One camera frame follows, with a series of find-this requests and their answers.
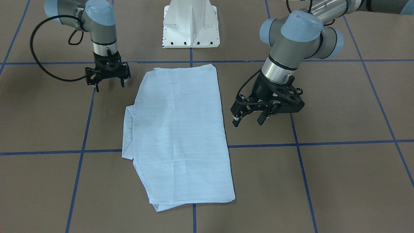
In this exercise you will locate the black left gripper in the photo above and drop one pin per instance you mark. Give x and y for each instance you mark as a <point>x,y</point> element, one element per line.
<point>260,88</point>

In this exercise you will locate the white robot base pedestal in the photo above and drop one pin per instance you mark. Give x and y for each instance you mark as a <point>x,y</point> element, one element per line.
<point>190,24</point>

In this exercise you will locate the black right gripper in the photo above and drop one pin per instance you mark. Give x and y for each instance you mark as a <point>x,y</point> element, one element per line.
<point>98,60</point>

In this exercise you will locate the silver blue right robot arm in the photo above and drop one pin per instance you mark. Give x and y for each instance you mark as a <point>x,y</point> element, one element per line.
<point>97,17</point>

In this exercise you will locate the light blue striped shirt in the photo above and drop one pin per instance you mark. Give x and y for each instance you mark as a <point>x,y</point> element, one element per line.
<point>175,136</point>

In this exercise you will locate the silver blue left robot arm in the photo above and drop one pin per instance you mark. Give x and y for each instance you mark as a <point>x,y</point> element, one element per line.
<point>304,34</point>

